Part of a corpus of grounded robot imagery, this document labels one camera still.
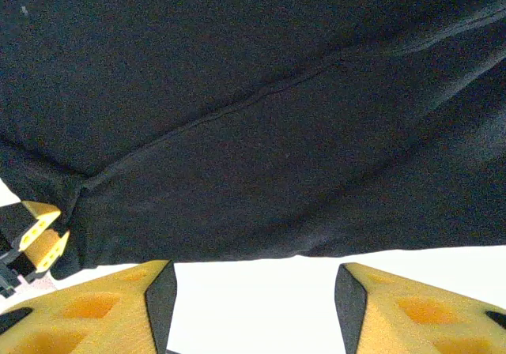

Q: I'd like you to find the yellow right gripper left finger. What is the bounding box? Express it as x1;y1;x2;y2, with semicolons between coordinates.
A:
0;259;178;354

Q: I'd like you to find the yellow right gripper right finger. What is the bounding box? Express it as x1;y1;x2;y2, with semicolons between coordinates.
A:
334;262;506;354

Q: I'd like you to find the black floral print t-shirt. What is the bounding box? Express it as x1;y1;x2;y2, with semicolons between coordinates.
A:
0;0;506;281

